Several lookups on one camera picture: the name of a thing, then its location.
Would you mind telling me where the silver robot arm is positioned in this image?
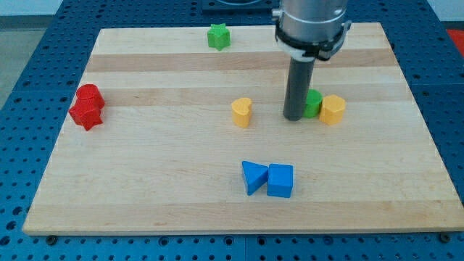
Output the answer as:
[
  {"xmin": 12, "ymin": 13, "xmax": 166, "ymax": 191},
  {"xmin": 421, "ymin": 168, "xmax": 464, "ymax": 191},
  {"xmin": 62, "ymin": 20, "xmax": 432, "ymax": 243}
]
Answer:
[{"xmin": 272, "ymin": 0, "xmax": 351, "ymax": 62}]

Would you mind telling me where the yellow hexagon block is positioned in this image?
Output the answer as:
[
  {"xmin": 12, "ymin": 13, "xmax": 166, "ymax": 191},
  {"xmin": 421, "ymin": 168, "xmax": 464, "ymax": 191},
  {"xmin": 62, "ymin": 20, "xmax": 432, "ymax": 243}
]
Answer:
[{"xmin": 319, "ymin": 94, "xmax": 346, "ymax": 125}]

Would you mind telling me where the wooden board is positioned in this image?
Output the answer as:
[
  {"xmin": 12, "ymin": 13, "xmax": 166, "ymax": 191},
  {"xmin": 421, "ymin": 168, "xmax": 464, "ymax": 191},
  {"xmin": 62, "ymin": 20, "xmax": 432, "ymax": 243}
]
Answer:
[{"xmin": 23, "ymin": 22, "xmax": 463, "ymax": 236}]

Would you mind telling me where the blue cube block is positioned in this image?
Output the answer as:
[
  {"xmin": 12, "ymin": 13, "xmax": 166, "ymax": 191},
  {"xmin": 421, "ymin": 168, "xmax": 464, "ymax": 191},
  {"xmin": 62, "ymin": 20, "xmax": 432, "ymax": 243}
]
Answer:
[{"xmin": 267, "ymin": 163, "xmax": 294, "ymax": 198}]

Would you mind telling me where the green cylinder block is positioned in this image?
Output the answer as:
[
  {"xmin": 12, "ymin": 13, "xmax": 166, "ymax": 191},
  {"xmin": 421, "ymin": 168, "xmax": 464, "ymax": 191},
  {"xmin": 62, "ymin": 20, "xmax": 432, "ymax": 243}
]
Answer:
[{"xmin": 303, "ymin": 89, "xmax": 323, "ymax": 118}]

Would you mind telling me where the red star block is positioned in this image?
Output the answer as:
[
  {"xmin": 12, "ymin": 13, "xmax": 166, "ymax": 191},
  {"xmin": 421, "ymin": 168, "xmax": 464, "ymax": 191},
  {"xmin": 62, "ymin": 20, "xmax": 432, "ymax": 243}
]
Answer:
[{"xmin": 68, "ymin": 99, "xmax": 104, "ymax": 131}]

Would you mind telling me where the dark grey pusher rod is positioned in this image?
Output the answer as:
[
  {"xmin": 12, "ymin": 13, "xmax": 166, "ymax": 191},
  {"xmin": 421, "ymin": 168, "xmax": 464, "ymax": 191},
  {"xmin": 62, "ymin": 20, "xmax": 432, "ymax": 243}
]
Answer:
[{"xmin": 283, "ymin": 58, "xmax": 315, "ymax": 121}]

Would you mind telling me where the red cylinder block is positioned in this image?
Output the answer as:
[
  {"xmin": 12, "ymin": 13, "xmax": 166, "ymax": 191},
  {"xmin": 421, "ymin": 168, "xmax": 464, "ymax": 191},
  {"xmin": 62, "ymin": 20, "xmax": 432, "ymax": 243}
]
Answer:
[{"xmin": 76, "ymin": 83, "xmax": 105, "ymax": 109}]

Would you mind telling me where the yellow heart block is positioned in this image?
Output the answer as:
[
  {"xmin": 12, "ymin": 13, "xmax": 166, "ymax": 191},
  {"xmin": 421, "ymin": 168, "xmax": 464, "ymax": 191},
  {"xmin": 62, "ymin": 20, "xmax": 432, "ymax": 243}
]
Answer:
[{"xmin": 231, "ymin": 97, "xmax": 252, "ymax": 128}]

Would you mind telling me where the blue triangle block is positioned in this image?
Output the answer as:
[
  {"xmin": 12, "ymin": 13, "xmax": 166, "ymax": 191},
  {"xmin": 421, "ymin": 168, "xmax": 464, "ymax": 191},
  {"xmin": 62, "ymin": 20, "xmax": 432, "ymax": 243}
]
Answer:
[{"xmin": 241, "ymin": 161, "xmax": 268, "ymax": 196}]

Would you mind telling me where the green star block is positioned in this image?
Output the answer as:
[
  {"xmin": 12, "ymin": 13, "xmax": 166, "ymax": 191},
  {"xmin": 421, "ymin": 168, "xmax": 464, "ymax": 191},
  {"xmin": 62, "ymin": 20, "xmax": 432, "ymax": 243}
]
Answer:
[{"xmin": 207, "ymin": 23, "xmax": 231, "ymax": 51}]

